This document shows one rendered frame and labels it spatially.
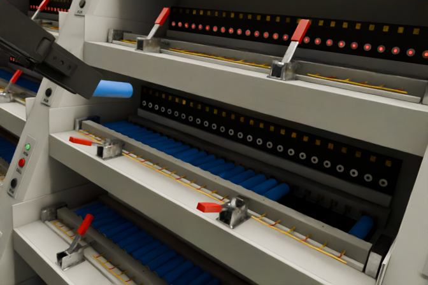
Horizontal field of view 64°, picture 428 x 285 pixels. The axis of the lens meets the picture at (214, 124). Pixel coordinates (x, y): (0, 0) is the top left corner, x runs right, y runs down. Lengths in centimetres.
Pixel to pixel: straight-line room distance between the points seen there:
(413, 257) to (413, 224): 3
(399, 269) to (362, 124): 14
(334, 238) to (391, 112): 16
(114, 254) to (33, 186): 23
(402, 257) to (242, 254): 17
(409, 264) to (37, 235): 62
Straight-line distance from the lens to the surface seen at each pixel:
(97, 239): 69
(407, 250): 38
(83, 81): 37
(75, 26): 78
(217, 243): 45
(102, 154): 60
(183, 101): 70
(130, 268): 62
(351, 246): 43
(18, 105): 96
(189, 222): 47
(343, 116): 41
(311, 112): 42
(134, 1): 81
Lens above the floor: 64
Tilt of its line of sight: 2 degrees up
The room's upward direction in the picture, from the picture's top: 20 degrees clockwise
